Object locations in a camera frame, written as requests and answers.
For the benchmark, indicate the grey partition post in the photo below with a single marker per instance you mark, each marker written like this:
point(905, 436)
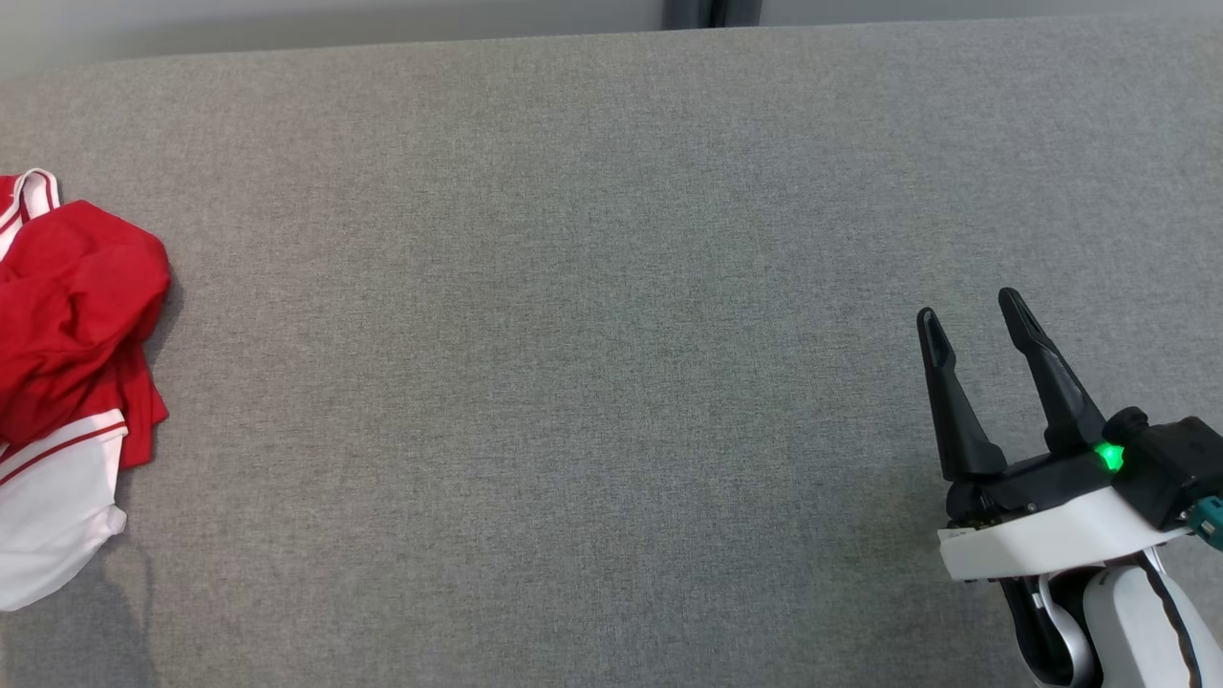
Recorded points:
point(712, 11)

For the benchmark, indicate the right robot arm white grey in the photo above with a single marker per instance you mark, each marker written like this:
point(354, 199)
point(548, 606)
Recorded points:
point(1137, 631)

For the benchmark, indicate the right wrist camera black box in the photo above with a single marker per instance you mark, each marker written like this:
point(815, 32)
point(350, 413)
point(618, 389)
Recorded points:
point(1170, 468)

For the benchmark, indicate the teal connector right wrist camera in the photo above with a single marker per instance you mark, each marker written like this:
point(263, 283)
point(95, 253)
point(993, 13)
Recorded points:
point(1212, 521)

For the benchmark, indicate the red white basketball jersey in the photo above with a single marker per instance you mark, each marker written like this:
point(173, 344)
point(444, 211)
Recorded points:
point(48, 516)

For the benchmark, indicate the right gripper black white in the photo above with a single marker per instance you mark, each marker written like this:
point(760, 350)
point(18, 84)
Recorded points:
point(1051, 535)

